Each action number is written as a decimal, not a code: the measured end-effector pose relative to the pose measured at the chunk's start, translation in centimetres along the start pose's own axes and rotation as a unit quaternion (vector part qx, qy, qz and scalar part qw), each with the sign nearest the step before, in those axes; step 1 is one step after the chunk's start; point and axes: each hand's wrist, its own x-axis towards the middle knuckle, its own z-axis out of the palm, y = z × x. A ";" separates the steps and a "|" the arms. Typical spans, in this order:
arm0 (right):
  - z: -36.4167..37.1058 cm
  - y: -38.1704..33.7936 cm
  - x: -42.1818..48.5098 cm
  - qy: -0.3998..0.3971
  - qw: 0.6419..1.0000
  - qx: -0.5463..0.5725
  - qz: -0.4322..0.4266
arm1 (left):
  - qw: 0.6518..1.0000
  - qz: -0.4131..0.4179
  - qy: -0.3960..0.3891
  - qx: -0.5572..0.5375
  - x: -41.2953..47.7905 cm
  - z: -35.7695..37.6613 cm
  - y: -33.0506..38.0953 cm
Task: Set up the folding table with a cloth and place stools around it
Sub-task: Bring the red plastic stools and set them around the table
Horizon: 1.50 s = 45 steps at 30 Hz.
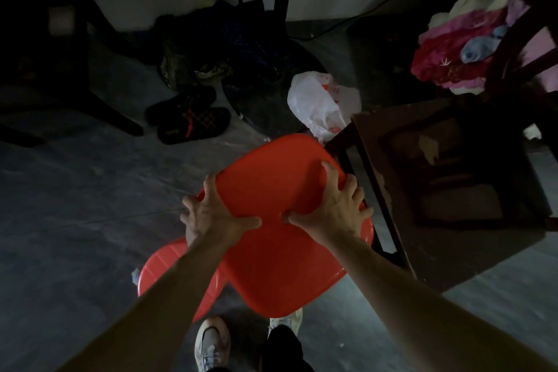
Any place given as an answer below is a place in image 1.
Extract black slipper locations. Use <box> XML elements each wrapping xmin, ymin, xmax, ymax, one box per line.
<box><xmin>156</xmin><ymin>106</ymin><xmax>232</xmax><ymax>146</ymax></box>
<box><xmin>144</xmin><ymin>85</ymin><xmax>217</xmax><ymax>126</ymax></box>

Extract person's right hand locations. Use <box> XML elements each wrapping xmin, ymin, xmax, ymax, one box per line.
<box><xmin>283</xmin><ymin>161</ymin><xmax>375</xmax><ymax>251</ymax></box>

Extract person's right forearm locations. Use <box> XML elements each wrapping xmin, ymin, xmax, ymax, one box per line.
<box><xmin>324</xmin><ymin>232</ymin><xmax>555</xmax><ymax>372</ymax></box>

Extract person's left white shoe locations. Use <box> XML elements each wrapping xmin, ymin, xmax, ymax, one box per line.
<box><xmin>194</xmin><ymin>316</ymin><xmax>231</xmax><ymax>372</ymax></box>

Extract person's left forearm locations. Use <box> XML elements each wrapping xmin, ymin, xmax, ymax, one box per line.
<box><xmin>56</xmin><ymin>245</ymin><xmax>227</xmax><ymax>372</ymax></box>

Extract dark camouflage bag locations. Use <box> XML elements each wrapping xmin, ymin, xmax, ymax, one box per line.
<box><xmin>155</xmin><ymin>0</ymin><xmax>269</xmax><ymax>91</ymax></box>

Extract magenta garment pile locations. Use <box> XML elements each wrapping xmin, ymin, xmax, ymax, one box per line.
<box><xmin>411</xmin><ymin>0</ymin><xmax>558</xmax><ymax>96</ymax></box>

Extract person's right white shoe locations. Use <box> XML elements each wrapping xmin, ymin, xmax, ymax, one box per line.
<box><xmin>268</xmin><ymin>308</ymin><xmax>304</xmax><ymax>338</ymax></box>

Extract light blue garment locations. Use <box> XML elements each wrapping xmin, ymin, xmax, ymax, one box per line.
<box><xmin>460</xmin><ymin>25</ymin><xmax>509</xmax><ymax>65</ymax></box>

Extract person's black trousers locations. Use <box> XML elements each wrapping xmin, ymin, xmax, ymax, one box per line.
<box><xmin>261</xmin><ymin>325</ymin><xmax>314</xmax><ymax>372</ymax></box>

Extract red plastic stool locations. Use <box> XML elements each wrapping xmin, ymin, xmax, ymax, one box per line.
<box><xmin>137</xmin><ymin>236</ymin><xmax>230</xmax><ymax>324</ymax></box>
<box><xmin>198</xmin><ymin>133</ymin><xmax>375</xmax><ymax>319</ymax></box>

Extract person's left hand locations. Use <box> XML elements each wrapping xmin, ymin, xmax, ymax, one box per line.
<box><xmin>181</xmin><ymin>173</ymin><xmax>262</xmax><ymax>251</ymax></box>

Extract person's white shoe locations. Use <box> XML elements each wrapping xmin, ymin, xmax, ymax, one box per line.
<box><xmin>268</xmin><ymin>308</ymin><xmax>304</xmax><ymax>338</ymax></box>
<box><xmin>194</xmin><ymin>316</ymin><xmax>231</xmax><ymax>372</ymax></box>

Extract large dark wooden armchair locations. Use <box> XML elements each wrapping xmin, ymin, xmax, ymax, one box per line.
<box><xmin>324</xmin><ymin>0</ymin><xmax>558</xmax><ymax>294</ymax></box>

